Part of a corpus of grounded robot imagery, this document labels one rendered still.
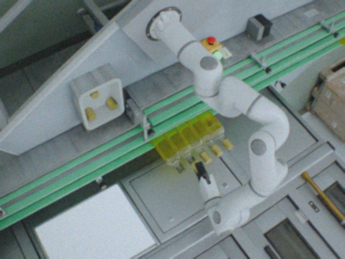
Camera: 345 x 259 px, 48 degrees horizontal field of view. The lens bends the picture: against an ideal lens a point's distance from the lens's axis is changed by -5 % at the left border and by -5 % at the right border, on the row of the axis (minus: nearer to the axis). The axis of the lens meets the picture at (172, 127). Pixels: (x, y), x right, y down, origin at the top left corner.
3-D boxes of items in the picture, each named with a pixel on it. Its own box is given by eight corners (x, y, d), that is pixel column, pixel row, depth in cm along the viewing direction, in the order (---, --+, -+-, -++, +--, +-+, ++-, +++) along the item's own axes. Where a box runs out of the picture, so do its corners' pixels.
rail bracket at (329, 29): (315, 23, 197) (334, 39, 191) (319, 12, 191) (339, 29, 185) (320, 21, 198) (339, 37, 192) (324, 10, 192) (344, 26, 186)
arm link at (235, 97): (264, 89, 127) (256, 115, 142) (206, 49, 135) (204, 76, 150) (247, 108, 124) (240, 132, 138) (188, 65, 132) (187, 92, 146)
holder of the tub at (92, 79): (80, 123, 170) (88, 136, 167) (68, 81, 147) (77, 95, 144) (115, 105, 175) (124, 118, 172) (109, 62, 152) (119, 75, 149)
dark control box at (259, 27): (245, 30, 189) (256, 41, 186) (247, 18, 183) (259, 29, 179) (257, 24, 192) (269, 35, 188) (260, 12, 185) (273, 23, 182)
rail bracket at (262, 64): (246, 57, 183) (265, 76, 176) (249, 45, 176) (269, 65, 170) (253, 53, 184) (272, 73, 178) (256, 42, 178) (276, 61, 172)
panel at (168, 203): (32, 230, 165) (67, 301, 150) (30, 227, 162) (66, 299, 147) (206, 134, 193) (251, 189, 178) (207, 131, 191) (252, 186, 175)
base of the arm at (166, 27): (140, 23, 139) (166, 50, 132) (169, -1, 138) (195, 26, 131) (156, 42, 153) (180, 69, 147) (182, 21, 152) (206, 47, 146)
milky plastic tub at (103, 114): (77, 116, 165) (87, 132, 161) (68, 82, 147) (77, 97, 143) (114, 98, 171) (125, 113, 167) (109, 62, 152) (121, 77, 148)
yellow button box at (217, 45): (198, 52, 181) (207, 62, 177) (199, 40, 175) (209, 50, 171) (210, 45, 183) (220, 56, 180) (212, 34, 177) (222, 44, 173)
